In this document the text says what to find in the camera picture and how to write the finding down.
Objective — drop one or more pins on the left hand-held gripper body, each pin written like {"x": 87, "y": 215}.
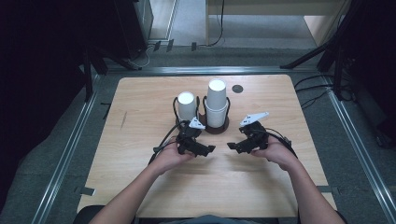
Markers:
{"x": 186, "y": 140}

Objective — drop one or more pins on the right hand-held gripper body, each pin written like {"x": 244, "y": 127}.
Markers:
{"x": 257, "y": 137}

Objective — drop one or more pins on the tall stack of white cups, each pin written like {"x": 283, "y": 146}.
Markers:
{"x": 216, "y": 99}

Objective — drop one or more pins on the person's left hand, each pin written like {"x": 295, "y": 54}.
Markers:
{"x": 169, "y": 158}

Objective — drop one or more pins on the person's right hand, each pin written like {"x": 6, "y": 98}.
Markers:
{"x": 277, "y": 155}

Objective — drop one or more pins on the short stack of white cups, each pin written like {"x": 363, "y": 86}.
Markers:
{"x": 186, "y": 107}

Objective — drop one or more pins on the dark round table grommet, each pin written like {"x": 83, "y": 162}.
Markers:
{"x": 237, "y": 89}

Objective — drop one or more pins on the grey tape strip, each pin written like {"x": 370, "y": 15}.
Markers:
{"x": 327, "y": 188}
{"x": 87, "y": 191}

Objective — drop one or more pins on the black tripod stand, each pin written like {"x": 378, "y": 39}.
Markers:
{"x": 327, "y": 46}

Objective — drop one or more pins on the black metal stand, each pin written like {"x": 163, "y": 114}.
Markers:
{"x": 88, "y": 74}

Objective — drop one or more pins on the black chair seat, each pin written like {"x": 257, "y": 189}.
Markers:
{"x": 87, "y": 216}

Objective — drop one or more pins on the black cabinet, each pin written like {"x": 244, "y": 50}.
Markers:
{"x": 134, "y": 25}

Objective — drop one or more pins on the light wooden bench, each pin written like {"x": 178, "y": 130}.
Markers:
{"x": 274, "y": 7}

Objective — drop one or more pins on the metal floor rail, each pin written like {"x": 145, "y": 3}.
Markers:
{"x": 62, "y": 161}
{"x": 202, "y": 70}
{"x": 361, "y": 149}

